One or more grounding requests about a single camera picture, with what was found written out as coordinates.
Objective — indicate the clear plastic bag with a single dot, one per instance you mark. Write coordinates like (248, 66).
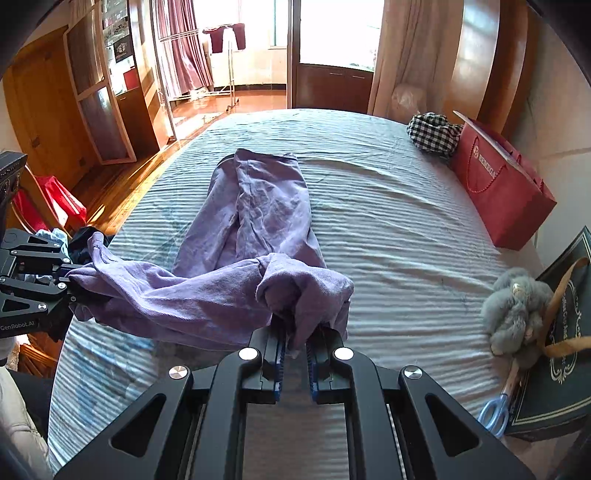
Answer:
(408, 99)

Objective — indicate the maroon curtain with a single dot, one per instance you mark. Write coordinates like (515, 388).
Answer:
(184, 50)

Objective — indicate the dark green gift bag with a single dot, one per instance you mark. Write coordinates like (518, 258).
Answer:
(554, 397)

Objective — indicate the black white checkered cloth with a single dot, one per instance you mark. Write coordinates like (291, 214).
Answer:
(431, 134)

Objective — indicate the beige curtain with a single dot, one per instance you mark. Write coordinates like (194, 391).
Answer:
(411, 46)

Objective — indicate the wooden door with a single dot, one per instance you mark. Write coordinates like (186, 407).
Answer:
(41, 106)

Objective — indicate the low wooden cabinet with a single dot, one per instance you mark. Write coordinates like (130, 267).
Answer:
(332, 87)

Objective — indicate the wooden wardrobe with glass doors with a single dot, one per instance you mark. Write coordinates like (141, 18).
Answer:
(115, 92)

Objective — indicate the red plastic bag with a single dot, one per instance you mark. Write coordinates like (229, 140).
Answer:
(55, 198)

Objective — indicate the dark navy garment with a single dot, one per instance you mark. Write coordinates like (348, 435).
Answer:
(85, 244)

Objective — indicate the purple garment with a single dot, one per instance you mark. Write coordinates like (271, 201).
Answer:
(258, 207)

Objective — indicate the padded headboard with wooden frame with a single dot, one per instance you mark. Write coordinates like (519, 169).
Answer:
(489, 60)

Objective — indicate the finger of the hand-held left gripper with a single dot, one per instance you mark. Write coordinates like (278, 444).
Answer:
(37, 254)
(37, 295)

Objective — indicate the red paper bag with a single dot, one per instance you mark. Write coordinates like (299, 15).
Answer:
(498, 198)

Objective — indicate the dark red shirt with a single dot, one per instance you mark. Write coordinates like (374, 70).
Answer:
(217, 39)

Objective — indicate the person's beige clothing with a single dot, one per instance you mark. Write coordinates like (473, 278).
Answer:
(16, 415)

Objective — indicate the grey plush toy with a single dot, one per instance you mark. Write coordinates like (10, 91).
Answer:
(512, 304)

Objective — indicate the light blue garment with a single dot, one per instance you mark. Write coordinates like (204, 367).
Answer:
(53, 237)

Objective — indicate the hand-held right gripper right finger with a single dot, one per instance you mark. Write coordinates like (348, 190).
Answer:
(313, 374)

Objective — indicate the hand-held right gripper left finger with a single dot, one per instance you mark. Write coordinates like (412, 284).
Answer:
(278, 369)

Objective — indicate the metal clothes drying rack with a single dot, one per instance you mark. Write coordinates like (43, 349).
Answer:
(230, 78)

